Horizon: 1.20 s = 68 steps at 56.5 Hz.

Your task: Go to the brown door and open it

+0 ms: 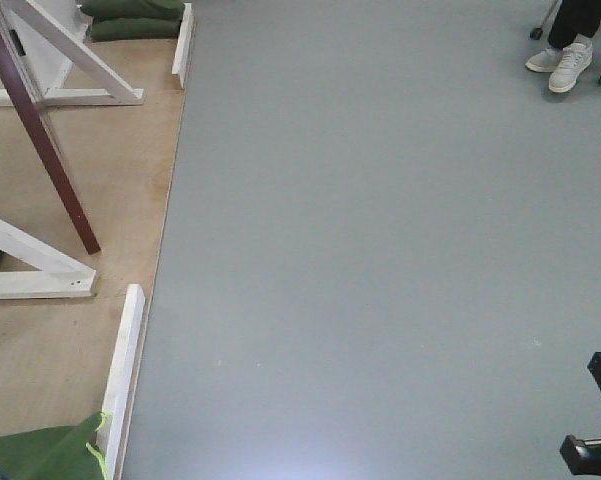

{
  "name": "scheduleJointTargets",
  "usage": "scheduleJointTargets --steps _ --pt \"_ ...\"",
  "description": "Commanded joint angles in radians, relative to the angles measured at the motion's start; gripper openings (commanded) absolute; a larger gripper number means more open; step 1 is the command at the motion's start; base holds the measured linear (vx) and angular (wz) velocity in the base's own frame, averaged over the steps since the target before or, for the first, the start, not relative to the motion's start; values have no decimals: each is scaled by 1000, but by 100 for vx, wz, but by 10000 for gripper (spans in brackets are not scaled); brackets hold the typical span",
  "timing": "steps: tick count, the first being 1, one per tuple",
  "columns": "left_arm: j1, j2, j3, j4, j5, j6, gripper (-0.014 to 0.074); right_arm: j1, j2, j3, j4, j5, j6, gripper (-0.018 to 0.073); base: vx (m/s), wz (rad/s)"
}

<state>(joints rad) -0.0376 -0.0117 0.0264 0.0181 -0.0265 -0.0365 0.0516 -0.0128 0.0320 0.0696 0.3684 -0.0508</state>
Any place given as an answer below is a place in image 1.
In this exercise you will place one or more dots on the white left sneaker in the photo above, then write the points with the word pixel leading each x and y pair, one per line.
pixel 575 59

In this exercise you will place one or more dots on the person's black trouser legs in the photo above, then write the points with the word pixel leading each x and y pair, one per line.
pixel 575 19

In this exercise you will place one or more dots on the green sandbag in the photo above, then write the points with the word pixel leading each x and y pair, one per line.
pixel 62 452
pixel 115 9
pixel 133 28

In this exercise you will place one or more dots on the white near edge rail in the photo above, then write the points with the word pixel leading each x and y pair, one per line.
pixel 111 435

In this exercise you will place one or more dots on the upper green sandbag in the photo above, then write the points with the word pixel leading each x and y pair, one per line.
pixel 115 9

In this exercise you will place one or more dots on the plywood base board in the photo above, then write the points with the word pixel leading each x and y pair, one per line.
pixel 55 354

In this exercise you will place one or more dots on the white edge rail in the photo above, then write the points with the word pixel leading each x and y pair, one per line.
pixel 111 435
pixel 182 55

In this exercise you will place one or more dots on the white brace frame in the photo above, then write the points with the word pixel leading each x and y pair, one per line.
pixel 52 273
pixel 45 41

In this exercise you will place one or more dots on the white far edge rail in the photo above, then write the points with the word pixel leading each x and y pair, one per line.
pixel 182 55

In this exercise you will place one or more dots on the lower green sandbag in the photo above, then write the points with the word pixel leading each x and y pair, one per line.
pixel 133 28

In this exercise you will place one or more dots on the white far brace frame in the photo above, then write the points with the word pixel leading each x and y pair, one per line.
pixel 45 41

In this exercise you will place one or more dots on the near green sandbag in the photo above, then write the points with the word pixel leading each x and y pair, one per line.
pixel 62 452

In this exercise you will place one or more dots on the white sneaker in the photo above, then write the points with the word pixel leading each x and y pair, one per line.
pixel 575 59
pixel 545 61

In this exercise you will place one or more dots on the white near brace frame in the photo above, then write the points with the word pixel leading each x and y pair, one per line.
pixel 52 273

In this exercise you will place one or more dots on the white right sneaker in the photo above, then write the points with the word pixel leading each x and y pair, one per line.
pixel 545 61

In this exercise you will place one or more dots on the brown wooden door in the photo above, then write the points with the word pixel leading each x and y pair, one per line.
pixel 44 143

